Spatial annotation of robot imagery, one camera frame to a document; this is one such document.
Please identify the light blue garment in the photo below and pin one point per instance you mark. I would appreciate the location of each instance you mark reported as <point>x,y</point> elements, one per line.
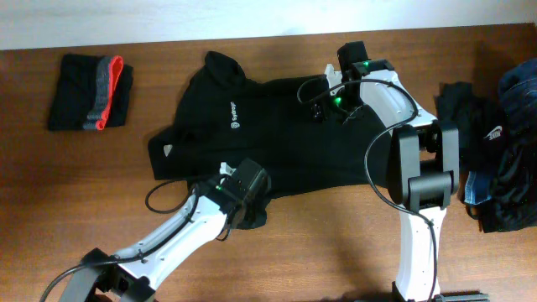
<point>477,188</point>

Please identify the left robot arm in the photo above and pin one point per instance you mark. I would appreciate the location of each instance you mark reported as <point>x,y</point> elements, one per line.
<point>213,207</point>

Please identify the black t-shirt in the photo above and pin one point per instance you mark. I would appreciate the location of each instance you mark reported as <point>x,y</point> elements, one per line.
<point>225,117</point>

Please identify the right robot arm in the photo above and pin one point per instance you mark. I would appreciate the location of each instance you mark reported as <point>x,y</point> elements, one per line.
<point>423,160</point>

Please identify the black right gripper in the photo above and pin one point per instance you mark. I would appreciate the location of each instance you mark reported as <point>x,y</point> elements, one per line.
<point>325,108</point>

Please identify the blue denim garment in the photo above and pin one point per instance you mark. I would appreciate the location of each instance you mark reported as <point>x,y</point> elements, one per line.
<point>517,96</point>

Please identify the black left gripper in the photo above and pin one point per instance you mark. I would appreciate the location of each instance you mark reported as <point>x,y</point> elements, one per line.
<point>254,203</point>

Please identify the black clothes pile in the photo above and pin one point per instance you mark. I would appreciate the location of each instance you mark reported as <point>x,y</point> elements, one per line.
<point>486,146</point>

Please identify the folded black garment red band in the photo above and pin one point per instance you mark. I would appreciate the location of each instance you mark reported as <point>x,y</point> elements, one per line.
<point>92,93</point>

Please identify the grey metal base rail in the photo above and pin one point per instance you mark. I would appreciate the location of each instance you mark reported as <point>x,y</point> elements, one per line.
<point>462,298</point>

